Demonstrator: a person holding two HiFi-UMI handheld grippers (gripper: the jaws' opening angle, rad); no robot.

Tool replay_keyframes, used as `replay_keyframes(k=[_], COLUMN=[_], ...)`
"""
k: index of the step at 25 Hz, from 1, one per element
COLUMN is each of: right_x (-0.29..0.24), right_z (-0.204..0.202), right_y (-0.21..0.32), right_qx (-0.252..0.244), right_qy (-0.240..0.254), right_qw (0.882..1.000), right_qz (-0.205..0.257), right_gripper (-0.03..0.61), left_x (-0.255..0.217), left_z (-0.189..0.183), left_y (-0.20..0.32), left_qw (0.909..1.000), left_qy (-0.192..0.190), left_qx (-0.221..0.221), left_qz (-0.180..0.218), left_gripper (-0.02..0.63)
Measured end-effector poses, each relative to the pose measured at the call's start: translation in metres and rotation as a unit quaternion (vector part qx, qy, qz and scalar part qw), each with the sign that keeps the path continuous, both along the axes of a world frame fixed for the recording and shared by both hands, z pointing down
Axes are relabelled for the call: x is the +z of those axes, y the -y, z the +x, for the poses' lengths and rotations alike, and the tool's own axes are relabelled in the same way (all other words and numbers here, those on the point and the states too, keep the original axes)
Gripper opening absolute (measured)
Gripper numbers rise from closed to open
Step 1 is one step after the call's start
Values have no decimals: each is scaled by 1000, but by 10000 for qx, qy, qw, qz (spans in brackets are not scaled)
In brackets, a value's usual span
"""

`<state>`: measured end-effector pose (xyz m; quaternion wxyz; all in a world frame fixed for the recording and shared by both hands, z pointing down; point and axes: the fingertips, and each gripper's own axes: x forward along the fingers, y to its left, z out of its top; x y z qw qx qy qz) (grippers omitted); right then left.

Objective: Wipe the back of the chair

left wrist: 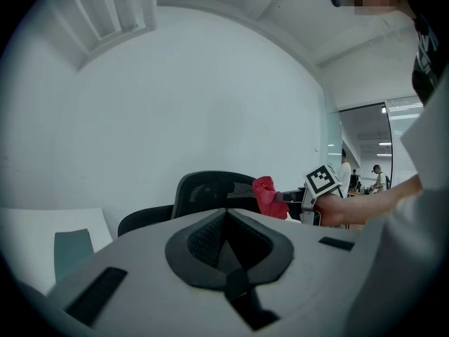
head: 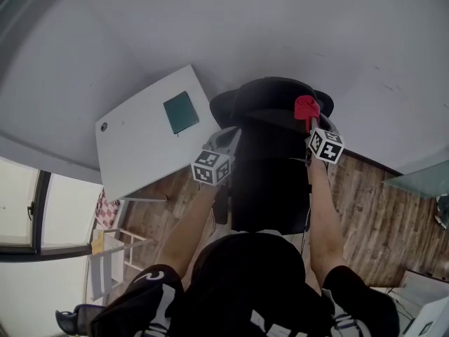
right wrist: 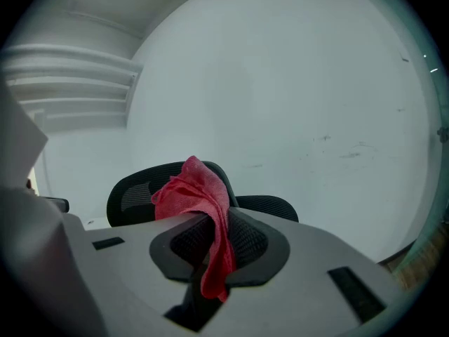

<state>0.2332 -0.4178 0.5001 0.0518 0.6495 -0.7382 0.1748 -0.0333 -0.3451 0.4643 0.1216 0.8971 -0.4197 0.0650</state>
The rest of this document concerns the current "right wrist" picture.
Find red cloth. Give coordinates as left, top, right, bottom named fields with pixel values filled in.
left=151, top=154, right=238, bottom=303

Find white desk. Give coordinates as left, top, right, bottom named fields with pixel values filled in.
left=81, top=216, right=115, bottom=231

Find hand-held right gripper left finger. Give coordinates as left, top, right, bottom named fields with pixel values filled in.
left=149, top=212, right=215, bottom=282

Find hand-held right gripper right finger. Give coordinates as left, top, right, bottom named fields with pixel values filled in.
left=226, top=207, right=292, bottom=288

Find black office chair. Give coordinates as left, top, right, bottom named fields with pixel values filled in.
left=106, top=160, right=300, bottom=229

